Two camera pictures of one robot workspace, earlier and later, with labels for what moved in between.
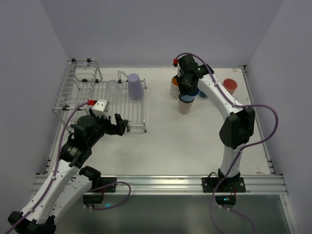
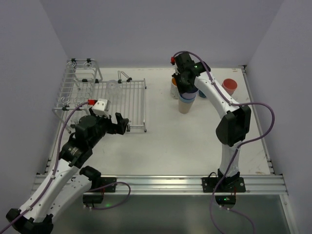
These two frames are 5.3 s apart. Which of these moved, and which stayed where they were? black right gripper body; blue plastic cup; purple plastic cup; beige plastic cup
Moved: purple plastic cup
Stayed: beige plastic cup; black right gripper body; blue plastic cup
